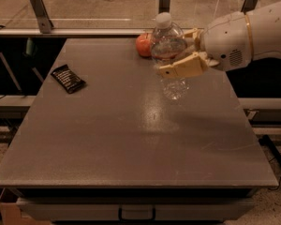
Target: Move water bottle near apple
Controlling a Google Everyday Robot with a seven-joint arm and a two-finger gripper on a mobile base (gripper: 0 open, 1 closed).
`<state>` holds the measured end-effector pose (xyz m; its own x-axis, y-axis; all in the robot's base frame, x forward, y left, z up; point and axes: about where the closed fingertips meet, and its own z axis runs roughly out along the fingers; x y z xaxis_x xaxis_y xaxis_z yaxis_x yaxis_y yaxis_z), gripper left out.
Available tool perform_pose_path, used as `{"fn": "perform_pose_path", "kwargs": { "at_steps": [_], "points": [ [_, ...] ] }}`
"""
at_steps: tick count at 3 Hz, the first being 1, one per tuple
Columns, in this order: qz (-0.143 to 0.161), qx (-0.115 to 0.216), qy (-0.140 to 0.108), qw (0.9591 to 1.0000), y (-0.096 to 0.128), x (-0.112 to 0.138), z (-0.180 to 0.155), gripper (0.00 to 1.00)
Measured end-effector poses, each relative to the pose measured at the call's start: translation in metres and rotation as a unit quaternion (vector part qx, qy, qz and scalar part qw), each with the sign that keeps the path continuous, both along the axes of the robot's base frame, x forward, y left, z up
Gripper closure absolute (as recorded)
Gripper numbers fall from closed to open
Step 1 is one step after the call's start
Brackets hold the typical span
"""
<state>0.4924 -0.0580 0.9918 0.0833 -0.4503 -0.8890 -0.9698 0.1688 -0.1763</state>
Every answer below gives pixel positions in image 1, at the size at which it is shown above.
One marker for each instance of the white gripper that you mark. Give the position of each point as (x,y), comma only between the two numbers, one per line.
(225,41)

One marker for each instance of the clear plastic water bottle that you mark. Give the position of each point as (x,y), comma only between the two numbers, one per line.
(166,44)

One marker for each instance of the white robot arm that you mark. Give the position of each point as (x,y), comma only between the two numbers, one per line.
(265,32)

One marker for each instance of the red apple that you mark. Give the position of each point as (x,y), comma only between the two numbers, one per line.
(143,44)

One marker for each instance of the dark snack bar wrapper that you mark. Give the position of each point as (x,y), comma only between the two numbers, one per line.
(69,80)

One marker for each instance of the clear acrylic barrier panel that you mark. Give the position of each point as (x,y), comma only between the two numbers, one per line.
(114,13)

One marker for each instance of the cardboard box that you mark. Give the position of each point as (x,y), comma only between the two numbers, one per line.
(11,214)

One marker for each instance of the middle metal bracket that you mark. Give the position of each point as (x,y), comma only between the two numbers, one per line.
(163,6)

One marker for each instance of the metal bracket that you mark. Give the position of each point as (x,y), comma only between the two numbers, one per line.
(44,23)
(163,6)
(249,5)

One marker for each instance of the right metal bracket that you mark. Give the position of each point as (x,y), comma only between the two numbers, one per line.
(249,5)

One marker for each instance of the left metal bracket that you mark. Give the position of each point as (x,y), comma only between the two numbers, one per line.
(44,23)

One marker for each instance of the grey drawer with handle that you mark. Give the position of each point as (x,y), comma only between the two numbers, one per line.
(101,210)

